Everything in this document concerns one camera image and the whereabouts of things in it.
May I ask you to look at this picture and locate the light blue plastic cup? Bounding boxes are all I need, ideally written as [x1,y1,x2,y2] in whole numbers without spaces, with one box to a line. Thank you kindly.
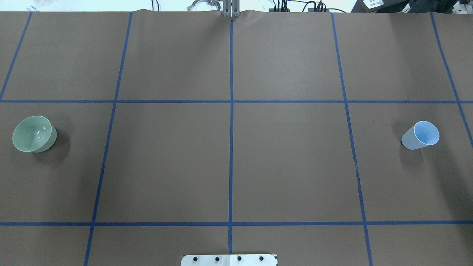
[401,121,440,150]

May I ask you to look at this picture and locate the light green ceramic bowl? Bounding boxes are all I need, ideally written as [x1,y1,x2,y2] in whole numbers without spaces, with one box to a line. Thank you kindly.
[12,116,57,153]

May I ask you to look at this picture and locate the grey metal clamp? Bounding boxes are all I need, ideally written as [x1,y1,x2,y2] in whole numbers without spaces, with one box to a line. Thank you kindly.
[187,0,221,11]

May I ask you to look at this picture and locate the aluminium frame post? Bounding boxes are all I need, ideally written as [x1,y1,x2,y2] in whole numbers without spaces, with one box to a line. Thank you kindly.
[221,0,241,18]

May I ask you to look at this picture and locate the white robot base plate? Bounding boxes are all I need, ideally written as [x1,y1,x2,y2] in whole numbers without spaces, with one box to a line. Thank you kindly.
[180,254,278,266]

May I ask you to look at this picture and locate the black power strip cables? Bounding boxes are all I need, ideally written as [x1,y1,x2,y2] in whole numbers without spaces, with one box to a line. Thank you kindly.
[269,0,346,13]

